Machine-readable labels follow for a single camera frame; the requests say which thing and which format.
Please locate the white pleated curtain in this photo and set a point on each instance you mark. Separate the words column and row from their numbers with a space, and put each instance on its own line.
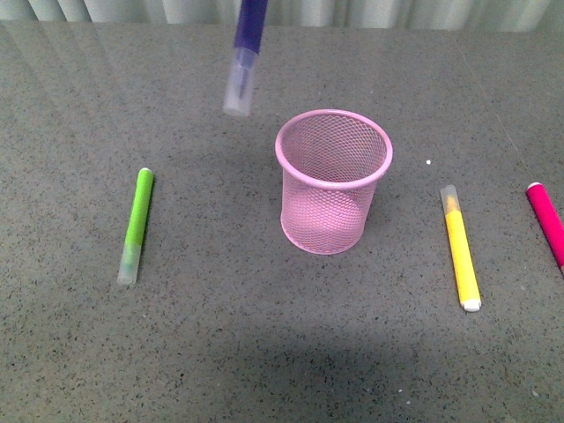
column 449, row 15

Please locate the pink marker pen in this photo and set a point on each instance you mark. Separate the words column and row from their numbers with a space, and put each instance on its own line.
column 548, row 219

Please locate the pink mesh metal cup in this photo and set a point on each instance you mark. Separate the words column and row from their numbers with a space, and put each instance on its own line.
column 331, row 162

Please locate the green marker pen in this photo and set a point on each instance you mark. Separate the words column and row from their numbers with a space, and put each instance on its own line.
column 135, row 234

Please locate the yellow marker pen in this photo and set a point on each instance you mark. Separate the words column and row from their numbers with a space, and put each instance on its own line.
column 466, row 282

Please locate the purple marker pen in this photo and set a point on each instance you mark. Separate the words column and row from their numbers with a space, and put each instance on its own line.
column 247, row 42

